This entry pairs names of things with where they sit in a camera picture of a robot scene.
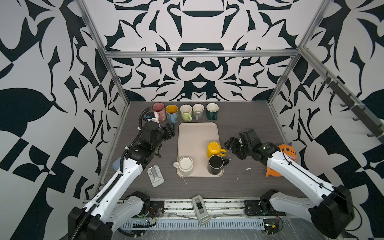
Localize light blue plate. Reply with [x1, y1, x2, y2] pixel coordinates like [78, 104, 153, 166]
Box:
[112, 158, 121, 171]

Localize black mug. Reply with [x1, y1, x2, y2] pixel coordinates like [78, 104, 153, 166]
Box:
[208, 155, 230, 175]

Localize grey block on table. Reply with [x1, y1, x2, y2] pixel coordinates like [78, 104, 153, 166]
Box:
[147, 165, 165, 188]

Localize light green mug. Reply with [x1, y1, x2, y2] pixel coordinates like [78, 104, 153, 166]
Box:
[180, 105, 193, 122]

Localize yellow mug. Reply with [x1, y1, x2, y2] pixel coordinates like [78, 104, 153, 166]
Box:
[207, 142, 227, 158]

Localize black hook rail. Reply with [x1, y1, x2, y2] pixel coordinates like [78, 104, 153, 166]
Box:
[321, 72, 384, 145]

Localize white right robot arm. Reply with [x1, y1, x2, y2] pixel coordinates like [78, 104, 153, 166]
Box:
[224, 128, 357, 239]

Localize small circuit board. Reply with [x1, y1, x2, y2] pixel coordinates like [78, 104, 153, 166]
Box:
[263, 218, 284, 236]

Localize blue butterfly mug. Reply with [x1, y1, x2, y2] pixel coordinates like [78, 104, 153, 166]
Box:
[166, 105, 179, 124]

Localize orange shark plush toy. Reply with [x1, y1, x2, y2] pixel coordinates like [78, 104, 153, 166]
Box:
[266, 142, 298, 177]

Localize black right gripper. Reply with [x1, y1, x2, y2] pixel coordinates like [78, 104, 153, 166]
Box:
[222, 136, 253, 159]

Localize white slotted cable duct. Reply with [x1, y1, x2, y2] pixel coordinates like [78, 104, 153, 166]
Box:
[121, 219, 265, 231]

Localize grey mug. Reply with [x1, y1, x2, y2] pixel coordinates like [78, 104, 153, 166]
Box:
[193, 104, 205, 121]

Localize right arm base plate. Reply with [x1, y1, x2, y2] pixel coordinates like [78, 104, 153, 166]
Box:
[244, 200, 286, 217]

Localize dark green mug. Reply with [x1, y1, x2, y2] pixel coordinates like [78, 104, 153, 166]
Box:
[206, 103, 219, 121]

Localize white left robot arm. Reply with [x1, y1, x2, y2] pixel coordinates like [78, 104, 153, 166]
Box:
[68, 108, 175, 240]

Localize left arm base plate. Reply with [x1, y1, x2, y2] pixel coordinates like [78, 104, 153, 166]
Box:
[134, 200, 165, 218]

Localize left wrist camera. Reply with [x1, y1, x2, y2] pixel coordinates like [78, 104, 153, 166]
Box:
[145, 112, 160, 124]

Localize white mug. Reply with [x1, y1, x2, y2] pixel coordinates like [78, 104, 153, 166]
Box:
[173, 157, 194, 176]

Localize pink patterned mug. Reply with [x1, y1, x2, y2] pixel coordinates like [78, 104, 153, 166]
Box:
[152, 103, 167, 122]

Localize beige plastic tray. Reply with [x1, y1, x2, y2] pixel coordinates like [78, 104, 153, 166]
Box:
[177, 122, 224, 178]

